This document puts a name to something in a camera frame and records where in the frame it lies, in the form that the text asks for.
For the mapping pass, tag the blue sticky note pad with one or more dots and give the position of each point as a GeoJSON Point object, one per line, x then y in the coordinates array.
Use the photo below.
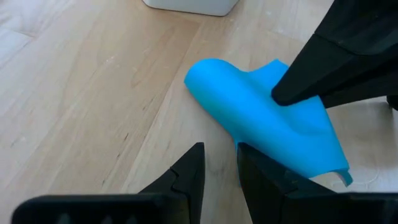
{"type": "Point", "coordinates": [248, 109]}

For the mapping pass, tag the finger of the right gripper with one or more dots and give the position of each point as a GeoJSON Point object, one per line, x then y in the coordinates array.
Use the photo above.
{"type": "Point", "coordinates": [342, 56]}
{"type": "Point", "coordinates": [367, 90]}

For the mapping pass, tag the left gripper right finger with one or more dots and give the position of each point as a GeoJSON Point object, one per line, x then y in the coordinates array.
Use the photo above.
{"type": "Point", "coordinates": [264, 186]}

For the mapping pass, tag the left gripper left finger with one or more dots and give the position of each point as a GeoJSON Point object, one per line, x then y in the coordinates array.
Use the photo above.
{"type": "Point", "coordinates": [192, 174]}

